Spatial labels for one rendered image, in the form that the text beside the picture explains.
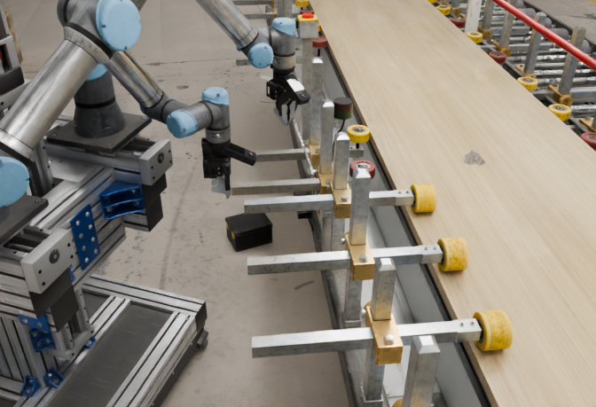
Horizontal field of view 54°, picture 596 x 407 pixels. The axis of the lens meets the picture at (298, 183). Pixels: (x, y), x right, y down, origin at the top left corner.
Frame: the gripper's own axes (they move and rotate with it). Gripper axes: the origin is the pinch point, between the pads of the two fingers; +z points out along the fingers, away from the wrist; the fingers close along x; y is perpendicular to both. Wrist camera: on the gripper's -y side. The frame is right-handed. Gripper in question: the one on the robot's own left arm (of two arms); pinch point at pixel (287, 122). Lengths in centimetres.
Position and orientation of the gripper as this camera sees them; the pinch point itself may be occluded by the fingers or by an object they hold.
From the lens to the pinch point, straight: 205.4
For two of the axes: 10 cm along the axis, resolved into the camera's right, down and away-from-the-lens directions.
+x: -7.6, 3.3, -5.6
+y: -6.5, -4.1, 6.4
